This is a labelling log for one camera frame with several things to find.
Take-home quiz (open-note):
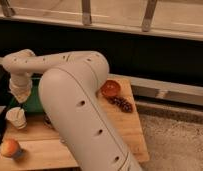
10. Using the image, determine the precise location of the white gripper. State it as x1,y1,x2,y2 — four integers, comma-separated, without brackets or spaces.
9,78,32,103

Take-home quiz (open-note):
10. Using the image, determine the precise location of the metal rail frame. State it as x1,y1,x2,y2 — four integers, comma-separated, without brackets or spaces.
109,74,203,106

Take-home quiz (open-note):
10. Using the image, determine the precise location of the white paper cup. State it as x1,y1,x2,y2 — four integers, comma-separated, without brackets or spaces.
6,107,27,129

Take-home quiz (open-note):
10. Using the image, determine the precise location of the brown pine cone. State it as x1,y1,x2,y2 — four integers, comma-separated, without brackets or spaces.
108,96,133,113

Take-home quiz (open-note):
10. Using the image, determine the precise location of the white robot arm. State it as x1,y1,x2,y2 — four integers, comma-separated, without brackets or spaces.
2,49,143,171

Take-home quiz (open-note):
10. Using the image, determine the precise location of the red yellow apple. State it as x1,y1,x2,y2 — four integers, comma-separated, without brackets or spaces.
0,139,21,158

